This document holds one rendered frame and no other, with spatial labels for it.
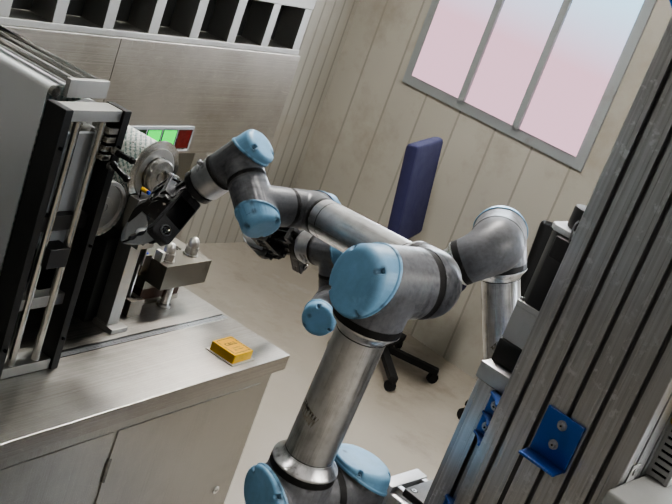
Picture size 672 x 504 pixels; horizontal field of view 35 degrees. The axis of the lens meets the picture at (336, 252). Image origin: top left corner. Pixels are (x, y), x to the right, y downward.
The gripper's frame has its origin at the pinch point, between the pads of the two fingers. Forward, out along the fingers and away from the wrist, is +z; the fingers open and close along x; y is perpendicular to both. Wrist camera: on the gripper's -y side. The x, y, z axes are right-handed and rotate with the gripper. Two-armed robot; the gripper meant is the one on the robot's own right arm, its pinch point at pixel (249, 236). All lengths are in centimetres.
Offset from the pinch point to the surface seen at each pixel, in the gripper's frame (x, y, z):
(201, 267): 13.4, 5.6, 2.0
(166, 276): 21.4, 14.4, 0.2
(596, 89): -191, -169, 51
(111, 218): 21.5, 38.0, -3.5
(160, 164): 7.4, 39.4, -9.0
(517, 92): -187, -171, 91
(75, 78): 12, 72, -19
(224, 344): 28.1, 1.4, -14.1
